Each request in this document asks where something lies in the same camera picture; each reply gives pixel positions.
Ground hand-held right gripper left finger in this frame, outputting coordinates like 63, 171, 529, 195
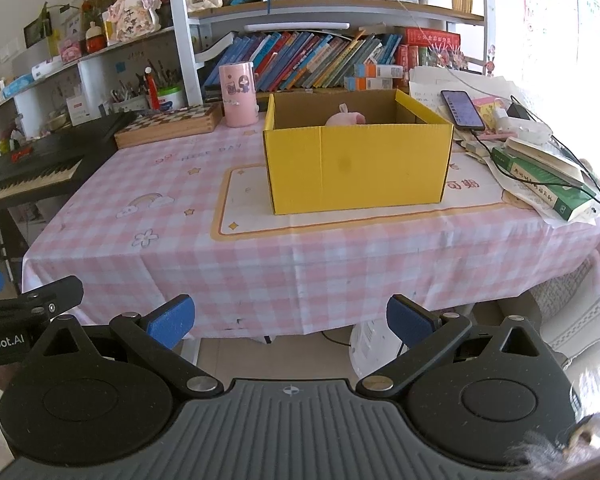
26, 294, 222, 397

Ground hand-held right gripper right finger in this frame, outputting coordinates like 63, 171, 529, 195
355, 294, 552, 397

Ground yellow cardboard box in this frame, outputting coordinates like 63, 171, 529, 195
262, 89, 455, 216

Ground pink pig plush toy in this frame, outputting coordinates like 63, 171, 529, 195
326, 102, 367, 126

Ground black electronic keyboard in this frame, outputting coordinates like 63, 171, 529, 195
0, 111, 137, 211

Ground white patterned blanket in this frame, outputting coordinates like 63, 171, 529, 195
495, 252, 600, 366

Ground white box red label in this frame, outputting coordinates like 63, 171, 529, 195
66, 95, 88, 126

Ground thick green book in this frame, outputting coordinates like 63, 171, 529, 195
490, 146, 598, 222

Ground checkered wooden chess box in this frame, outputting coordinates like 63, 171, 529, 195
114, 104, 225, 150

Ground white brush holder cup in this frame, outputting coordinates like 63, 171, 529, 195
111, 77, 148, 115

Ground blue tissue pack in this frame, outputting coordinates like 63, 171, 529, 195
1, 74, 36, 100

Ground cream paged thick book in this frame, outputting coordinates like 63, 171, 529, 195
502, 136, 588, 186

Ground grey fluffy fabric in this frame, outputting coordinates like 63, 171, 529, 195
502, 409, 600, 480

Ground smartphone with dark case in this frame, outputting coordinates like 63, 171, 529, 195
440, 90, 486, 131

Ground white jar green lid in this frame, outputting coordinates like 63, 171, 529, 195
157, 86, 186, 111

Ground pink yellow sticky notes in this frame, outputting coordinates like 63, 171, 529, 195
472, 97, 508, 136

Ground white tissue pack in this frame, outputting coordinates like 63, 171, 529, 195
30, 57, 63, 81

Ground pink cartoon tumbler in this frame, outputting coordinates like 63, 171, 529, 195
218, 61, 258, 128

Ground stack of white papers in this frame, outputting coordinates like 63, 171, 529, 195
409, 65, 523, 111

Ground orange white carton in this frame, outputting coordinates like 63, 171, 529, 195
344, 76, 394, 92
355, 63, 405, 79

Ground pink gift box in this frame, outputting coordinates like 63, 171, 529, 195
59, 35, 85, 65

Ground white wooden bookshelf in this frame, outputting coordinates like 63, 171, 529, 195
0, 0, 497, 136

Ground long row of colourful books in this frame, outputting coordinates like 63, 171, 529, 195
202, 30, 431, 93

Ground thick red dictionary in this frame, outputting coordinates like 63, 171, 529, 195
404, 27, 461, 47

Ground pink cartoon figure plaque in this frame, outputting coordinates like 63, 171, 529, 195
102, 0, 162, 43

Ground white light bar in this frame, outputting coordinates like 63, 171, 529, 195
244, 22, 351, 32

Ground black photo frame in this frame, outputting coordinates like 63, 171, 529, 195
24, 15, 51, 50

